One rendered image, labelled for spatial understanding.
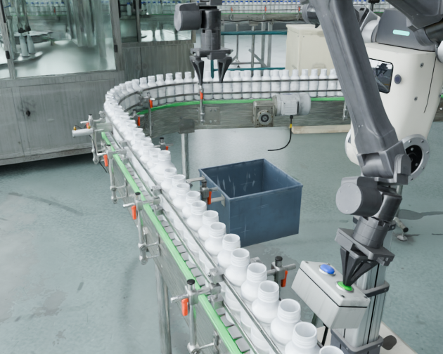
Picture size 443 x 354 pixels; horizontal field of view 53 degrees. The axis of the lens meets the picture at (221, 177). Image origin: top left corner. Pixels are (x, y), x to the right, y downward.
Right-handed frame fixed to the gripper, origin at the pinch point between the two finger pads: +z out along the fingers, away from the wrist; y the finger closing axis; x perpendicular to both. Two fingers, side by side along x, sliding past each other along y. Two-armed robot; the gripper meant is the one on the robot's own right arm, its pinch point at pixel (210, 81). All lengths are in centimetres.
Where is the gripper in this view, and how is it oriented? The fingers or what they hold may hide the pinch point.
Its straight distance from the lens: 134.2
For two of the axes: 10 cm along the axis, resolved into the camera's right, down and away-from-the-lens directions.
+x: 4.1, 3.7, -8.4
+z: -0.1, 9.2, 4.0
